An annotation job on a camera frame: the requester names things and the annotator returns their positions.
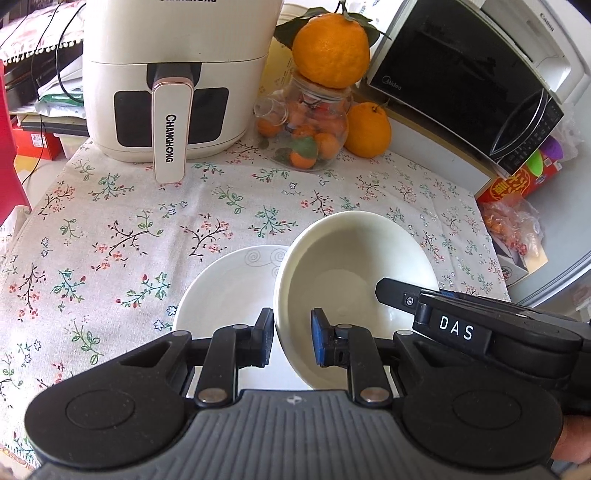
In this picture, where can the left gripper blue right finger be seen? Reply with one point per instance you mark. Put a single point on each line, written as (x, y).
(360, 354)

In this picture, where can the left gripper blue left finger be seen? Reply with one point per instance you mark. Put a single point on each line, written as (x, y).
(229, 349)

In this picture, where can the white swirl plate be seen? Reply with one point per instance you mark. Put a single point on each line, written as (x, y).
(234, 289)

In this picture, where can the white deep bowl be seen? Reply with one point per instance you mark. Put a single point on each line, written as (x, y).
(335, 264)

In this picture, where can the person's right hand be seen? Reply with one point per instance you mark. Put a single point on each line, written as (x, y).
(574, 446)

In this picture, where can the black white Ganten carton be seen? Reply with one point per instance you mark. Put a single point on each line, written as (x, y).
(514, 266)

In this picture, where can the floral tablecloth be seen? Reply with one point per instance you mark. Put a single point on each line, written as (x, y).
(100, 262)

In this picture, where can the plastic bag of small oranges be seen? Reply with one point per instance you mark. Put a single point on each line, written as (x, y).
(515, 223)

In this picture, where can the silver refrigerator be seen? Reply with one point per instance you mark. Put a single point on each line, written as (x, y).
(564, 207)

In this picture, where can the white gold-trimmed cabinet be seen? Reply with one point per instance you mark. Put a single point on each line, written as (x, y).
(423, 141)

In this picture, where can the large orange citrus on table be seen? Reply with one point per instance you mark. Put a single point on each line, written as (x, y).
(370, 132)

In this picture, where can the glass jar of small oranges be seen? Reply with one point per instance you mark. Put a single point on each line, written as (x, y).
(303, 125)

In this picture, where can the red gift box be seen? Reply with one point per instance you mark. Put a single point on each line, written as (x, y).
(543, 165)

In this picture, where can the red chair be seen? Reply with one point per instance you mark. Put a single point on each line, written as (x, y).
(12, 193)

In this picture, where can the white Changhong air fryer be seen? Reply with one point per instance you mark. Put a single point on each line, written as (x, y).
(169, 81)

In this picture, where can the large orange citrus on jar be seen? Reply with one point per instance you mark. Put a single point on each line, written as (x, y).
(331, 49)

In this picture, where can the black microwave oven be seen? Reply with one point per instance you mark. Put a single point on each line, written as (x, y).
(449, 63)

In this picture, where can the white printer on microwave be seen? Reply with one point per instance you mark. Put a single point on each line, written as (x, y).
(554, 35)

